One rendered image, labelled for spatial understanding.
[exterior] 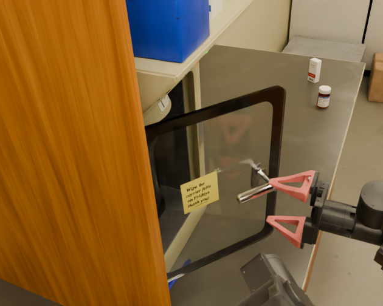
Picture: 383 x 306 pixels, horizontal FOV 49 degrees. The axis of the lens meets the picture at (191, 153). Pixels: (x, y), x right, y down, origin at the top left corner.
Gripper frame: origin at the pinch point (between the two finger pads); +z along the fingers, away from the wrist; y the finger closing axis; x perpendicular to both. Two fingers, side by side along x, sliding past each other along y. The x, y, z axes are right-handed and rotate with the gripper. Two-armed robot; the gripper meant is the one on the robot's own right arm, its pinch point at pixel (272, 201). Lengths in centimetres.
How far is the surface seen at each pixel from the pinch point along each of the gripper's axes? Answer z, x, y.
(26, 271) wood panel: 47, 22, -17
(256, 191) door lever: 3.3, -0.5, 1.2
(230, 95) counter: 37, -78, -25
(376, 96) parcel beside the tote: -16, -259, -114
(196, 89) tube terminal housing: 21.9, -15.4, 12.1
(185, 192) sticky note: 14.9, 6.6, 3.3
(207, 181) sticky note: 12.0, 3.0, 3.7
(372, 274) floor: -31, -90, -120
